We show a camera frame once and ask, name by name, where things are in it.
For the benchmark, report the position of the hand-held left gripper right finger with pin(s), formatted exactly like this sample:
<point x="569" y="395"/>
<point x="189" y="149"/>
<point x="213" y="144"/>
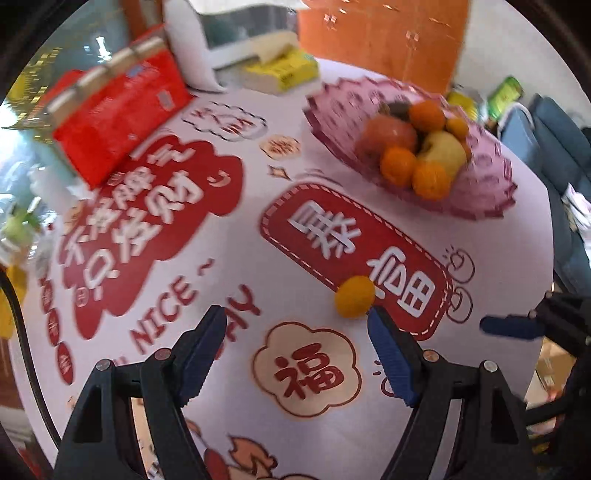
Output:
<point x="392" y="360"/>

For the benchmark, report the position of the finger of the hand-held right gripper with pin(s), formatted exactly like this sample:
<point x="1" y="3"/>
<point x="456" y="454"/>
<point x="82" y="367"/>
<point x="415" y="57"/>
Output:
<point x="508" y="326"/>

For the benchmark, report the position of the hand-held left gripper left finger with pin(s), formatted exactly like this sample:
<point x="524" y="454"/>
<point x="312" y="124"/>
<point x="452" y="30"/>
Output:
<point x="203" y="355"/>

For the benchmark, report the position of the small yellow kumquat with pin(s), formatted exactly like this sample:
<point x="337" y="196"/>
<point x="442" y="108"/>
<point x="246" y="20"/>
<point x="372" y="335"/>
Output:
<point x="355" y="296"/>

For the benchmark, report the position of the pink scalloped fruit plate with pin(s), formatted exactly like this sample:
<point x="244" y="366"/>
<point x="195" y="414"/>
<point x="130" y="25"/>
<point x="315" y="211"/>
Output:
<point x="480" y="184"/>

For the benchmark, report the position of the yellow brown spotted pear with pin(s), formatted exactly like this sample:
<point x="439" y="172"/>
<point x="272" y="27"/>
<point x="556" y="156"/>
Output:
<point x="444" y="150"/>

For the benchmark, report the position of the cardboard box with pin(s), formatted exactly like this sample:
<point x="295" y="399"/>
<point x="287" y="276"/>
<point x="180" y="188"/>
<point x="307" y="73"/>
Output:
<point x="554" y="369"/>

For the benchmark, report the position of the blue sofa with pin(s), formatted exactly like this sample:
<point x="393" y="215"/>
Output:
<point x="549" y="161"/>

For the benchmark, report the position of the flat yellow box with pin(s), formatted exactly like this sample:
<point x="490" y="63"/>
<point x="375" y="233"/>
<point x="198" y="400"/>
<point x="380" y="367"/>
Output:
<point x="8" y="300"/>

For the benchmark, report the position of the small orange tangerine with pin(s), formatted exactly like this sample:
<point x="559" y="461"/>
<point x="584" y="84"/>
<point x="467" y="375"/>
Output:
<point x="457" y="128"/>

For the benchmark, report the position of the red apple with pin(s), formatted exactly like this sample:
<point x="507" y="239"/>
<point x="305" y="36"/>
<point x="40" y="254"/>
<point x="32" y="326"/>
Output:
<point x="390" y="134"/>

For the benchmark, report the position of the green can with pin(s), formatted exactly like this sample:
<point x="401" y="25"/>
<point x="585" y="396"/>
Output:
<point x="505" y="94"/>

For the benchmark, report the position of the yellow tissue box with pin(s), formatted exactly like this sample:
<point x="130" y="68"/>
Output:
<point x="282" y="70"/>

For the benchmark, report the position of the white countertop appliance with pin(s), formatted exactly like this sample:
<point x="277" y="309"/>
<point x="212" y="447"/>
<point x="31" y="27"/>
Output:
<point x="217" y="46"/>

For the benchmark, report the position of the orange wooden cabinet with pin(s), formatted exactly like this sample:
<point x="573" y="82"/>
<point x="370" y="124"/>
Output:
<point x="383" y="37"/>

